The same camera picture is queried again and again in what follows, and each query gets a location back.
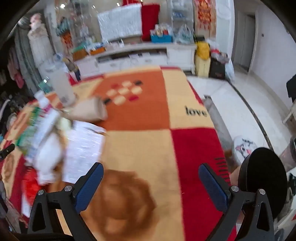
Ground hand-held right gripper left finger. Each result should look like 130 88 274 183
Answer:
27 162 104 241

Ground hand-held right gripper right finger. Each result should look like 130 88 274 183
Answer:
198 163 275 241

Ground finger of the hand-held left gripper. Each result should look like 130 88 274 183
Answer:
0 143 16 161

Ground green snack packet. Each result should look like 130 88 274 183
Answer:
14 105 47 151

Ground large plastic snack packet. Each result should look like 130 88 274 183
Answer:
62 120 107 184

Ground white tissue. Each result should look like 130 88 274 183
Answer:
35 133 66 184

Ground black trash bin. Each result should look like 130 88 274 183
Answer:
238 147 288 220

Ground brown paper cup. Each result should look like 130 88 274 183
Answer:
69 97 109 122

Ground white cartoon print stool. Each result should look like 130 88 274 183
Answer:
232 136 258 160

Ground small white bottle pink label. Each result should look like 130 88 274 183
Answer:
34 91 55 112

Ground teal tissue pack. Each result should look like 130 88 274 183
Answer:
38 80 52 93

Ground pink hanging clothes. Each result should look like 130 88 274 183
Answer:
7 49 25 88

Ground grey patterned waste bin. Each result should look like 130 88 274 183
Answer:
279 137 296 173

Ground white thermos bottle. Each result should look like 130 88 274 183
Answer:
44 66 77 106

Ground checkered printed blanket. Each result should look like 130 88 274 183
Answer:
0 66 237 241

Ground grey curtain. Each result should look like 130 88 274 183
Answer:
14 28 42 98

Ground clear plastic bag blue print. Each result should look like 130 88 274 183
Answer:
52 53 64 66

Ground lace covered air conditioner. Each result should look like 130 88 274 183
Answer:
28 23 56 67

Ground black shopping bag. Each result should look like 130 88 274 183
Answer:
209 58 226 79

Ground white plastic bag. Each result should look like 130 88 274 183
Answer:
225 59 235 80

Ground cream paper bag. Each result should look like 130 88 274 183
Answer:
195 58 211 77

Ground orange box green lid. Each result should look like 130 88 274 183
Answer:
72 46 89 61

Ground small orange hanging decoration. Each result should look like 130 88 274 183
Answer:
60 31 73 48

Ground black jacket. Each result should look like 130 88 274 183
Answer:
286 74 296 98

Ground pink plush toy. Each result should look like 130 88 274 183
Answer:
29 13 44 30

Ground red and grey plastic bag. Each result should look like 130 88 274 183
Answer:
209 43 228 61

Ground small orange box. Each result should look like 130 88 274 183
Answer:
90 46 106 55

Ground striped tote bag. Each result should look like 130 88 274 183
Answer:
55 20 73 36

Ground yellow bag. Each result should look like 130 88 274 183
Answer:
196 42 210 59

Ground interior door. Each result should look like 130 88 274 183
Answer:
239 13 256 72

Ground clear display shelf rack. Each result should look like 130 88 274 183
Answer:
69 0 97 47

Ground white television cabinet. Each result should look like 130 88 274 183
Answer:
75 43 197 78

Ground clear plastic bag teal print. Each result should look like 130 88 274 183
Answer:
174 24 195 44

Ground blue plastic basket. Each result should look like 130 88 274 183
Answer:
150 34 173 43

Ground white cloth television cover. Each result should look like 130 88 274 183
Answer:
97 3 142 42

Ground red cloth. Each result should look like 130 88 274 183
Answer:
142 3 160 42

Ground tall clear shelf rack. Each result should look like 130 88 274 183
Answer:
170 0 195 30

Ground red hanging wall decoration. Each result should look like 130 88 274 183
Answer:
195 0 216 30

